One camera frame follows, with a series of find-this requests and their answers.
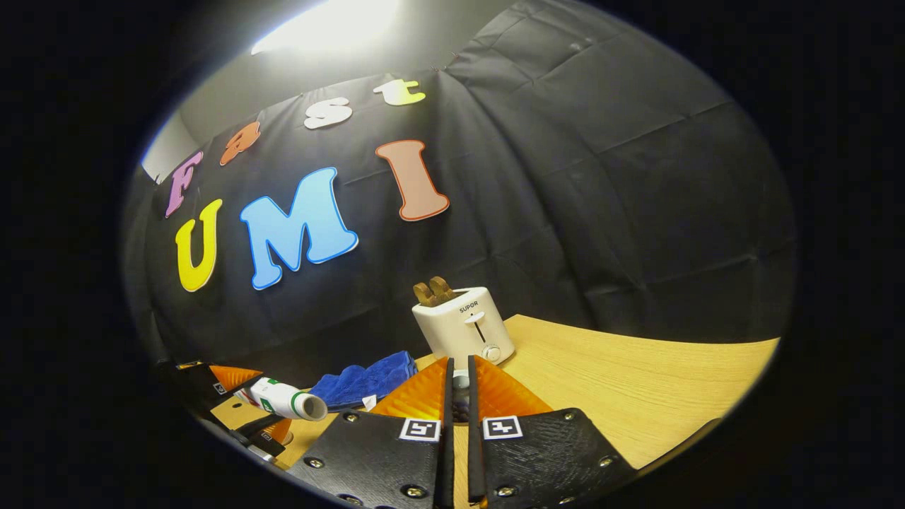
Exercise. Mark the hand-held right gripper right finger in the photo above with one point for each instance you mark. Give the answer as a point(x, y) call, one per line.
point(474, 466)

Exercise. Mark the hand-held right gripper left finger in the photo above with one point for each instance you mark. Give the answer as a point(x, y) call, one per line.
point(448, 466)

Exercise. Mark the clear water bottle green label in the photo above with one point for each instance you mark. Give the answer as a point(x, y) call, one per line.
point(286, 399)

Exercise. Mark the white toaster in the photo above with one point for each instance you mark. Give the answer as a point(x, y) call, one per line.
point(459, 329)

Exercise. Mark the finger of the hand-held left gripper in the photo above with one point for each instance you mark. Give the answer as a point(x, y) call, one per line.
point(212, 385)
point(272, 433)

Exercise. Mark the blue towel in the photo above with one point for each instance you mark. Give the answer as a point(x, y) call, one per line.
point(368, 378)

